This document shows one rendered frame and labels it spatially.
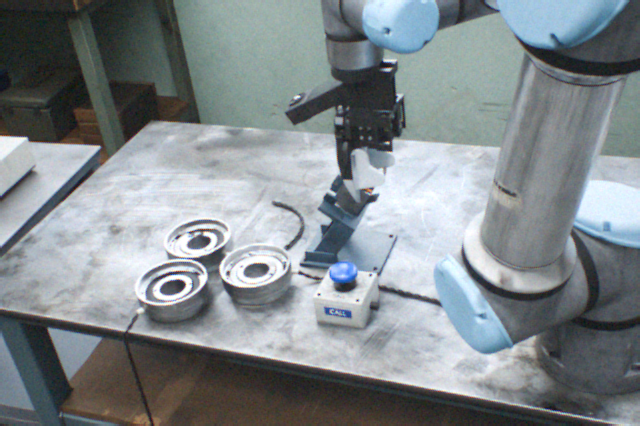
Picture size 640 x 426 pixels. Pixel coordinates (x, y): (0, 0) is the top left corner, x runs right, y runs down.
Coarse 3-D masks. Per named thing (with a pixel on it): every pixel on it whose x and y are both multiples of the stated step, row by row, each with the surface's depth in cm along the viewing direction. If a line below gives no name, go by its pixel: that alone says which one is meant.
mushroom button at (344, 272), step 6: (336, 264) 115; (342, 264) 115; (348, 264) 115; (330, 270) 114; (336, 270) 114; (342, 270) 114; (348, 270) 114; (354, 270) 114; (330, 276) 114; (336, 276) 113; (342, 276) 113; (348, 276) 113; (354, 276) 113; (336, 282) 113; (342, 282) 113; (348, 282) 115
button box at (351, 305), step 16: (368, 272) 117; (320, 288) 116; (336, 288) 115; (352, 288) 115; (368, 288) 115; (320, 304) 115; (336, 304) 113; (352, 304) 112; (368, 304) 115; (320, 320) 116; (336, 320) 115; (352, 320) 114; (368, 320) 116
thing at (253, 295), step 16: (240, 256) 127; (288, 256) 124; (224, 272) 124; (240, 272) 124; (256, 272) 126; (272, 272) 123; (288, 272) 122; (224, 288) 123; (240, 288) 119; (256, 288) 119; (272, 288) 120; (256, 304) 121
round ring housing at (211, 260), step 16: (192, 224) 135; (208, 224) 135; (224, 224) 133; (176, 240) 133; (192, 240) 133; (208, 240) 133; (176, 256) 127; (192, 256) 127; (208, 256) 127; (224, 256) 129; (208, 272) 129
